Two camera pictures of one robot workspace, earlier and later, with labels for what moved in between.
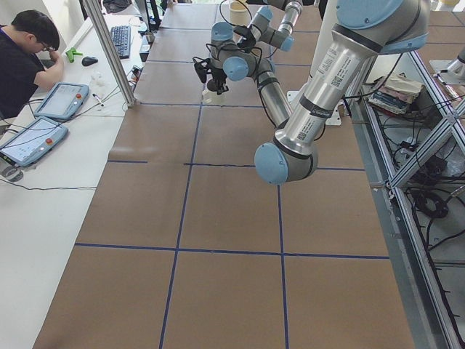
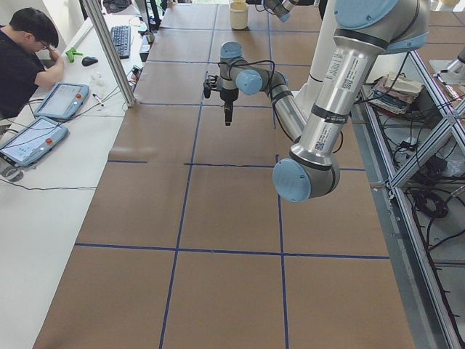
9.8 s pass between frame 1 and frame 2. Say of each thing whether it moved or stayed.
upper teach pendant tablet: stayed
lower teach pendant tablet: stayed
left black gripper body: moved
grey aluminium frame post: stayed
